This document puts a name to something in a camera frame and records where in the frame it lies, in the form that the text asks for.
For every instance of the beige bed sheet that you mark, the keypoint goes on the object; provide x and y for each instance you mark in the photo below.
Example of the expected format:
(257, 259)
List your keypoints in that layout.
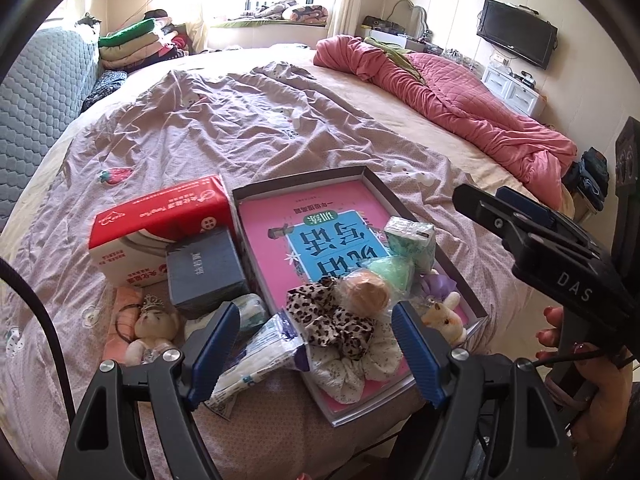
(340, 80)

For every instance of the grey cardboard tray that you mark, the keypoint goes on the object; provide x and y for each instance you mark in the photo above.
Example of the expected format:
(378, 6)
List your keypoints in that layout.
(239, 210)

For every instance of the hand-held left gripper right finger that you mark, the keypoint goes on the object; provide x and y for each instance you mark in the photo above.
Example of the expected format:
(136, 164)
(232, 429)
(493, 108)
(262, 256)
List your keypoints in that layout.
(417, 350)

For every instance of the purple fabric flower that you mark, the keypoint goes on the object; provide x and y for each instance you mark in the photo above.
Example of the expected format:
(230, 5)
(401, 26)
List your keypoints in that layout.
(432, 287)

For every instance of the patterned blankets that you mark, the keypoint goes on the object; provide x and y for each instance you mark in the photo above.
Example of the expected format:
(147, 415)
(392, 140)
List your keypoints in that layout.
(300, 11)

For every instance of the black television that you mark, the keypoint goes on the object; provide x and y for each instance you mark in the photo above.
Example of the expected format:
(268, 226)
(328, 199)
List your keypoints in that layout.
(517, 32)

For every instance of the white blue plastic packet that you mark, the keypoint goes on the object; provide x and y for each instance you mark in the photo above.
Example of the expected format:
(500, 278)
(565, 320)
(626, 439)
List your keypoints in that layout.
(260, 355)

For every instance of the beige bear plush with crown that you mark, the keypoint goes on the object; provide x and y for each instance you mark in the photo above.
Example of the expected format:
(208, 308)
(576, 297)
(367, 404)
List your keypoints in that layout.
(152, 327)

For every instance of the white drawer cabinet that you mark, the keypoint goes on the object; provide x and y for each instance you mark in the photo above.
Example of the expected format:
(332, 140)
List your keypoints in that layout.
(515, 92)

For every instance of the white green packet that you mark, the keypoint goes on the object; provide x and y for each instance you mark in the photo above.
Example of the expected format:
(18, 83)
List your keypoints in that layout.
(250, 307)

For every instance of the olive green blanket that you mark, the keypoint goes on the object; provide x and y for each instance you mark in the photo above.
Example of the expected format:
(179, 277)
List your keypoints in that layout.
(395, 52)

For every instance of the red tissue pack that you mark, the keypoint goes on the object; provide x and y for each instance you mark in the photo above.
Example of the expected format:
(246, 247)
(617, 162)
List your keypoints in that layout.
(160, 210)

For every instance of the dark patterned clothing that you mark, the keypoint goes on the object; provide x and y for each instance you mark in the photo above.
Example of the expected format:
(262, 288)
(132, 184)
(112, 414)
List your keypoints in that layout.
(105, 87)

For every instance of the light green soft pouch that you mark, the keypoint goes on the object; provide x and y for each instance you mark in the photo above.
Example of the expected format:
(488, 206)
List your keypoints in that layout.
(395, 272)

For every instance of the black cloth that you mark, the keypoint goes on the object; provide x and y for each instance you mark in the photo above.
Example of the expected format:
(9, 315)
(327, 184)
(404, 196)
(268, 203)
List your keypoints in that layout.
(89, 21)

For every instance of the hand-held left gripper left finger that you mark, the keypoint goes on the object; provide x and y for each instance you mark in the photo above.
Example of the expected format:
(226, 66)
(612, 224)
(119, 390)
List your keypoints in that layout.
(215, 350)

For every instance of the leopard print scrunchie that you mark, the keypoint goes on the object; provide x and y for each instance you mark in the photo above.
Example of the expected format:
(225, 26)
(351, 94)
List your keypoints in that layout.
(310, 310)

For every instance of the vanity mirror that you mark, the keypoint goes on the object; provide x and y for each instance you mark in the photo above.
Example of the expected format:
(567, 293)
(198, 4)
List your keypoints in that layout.
(407, 17)

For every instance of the mauve printed duvet cover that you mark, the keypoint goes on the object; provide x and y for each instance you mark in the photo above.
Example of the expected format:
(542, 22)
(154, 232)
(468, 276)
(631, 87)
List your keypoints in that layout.
(250, 125)

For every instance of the teal patterned tissue packet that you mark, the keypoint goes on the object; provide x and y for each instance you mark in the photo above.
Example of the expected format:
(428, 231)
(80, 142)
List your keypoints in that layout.
(410, 245)

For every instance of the green window seat cushion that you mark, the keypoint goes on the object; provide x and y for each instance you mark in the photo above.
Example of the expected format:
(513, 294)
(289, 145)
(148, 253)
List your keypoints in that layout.
(265, 22)

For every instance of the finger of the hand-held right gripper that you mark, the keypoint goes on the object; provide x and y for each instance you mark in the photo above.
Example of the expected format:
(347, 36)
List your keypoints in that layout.
(480, 205)
(525, 207)

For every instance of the dark grey box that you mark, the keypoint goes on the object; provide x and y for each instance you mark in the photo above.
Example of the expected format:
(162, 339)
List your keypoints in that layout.
(205, 270)

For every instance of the pile of folded clothes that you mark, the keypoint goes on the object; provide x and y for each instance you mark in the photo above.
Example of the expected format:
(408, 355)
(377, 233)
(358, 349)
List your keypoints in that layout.
(130, 40)

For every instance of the peach fluffy ball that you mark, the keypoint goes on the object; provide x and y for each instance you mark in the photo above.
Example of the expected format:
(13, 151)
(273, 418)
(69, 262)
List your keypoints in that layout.
(365, 292)

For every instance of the pink quilt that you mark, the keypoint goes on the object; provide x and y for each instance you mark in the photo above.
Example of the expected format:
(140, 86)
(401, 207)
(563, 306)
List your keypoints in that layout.
(450, 90)

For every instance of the dark wooden chair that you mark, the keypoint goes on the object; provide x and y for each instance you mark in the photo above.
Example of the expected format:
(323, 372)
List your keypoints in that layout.
(627, 155)

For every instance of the person's right hand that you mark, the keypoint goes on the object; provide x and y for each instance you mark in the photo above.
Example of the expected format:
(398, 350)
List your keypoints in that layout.
(605, 395)

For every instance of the white floral scrunchie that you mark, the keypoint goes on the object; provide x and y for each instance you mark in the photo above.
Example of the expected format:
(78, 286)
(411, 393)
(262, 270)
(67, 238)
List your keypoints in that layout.
(345, 375)

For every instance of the grey quilted headboard cover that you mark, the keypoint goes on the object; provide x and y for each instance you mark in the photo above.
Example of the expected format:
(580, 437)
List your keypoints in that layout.
(35, 95)

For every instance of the cluttered dressing table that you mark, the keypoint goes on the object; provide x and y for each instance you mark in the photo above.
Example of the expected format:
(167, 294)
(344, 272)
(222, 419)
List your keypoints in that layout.
(425, 45)

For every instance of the pink book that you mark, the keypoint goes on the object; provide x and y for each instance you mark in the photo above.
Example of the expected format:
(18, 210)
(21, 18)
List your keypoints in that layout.
(270, 240)

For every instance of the blue clothing pile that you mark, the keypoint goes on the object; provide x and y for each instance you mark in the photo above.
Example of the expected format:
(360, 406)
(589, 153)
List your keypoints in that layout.
(585, 177)

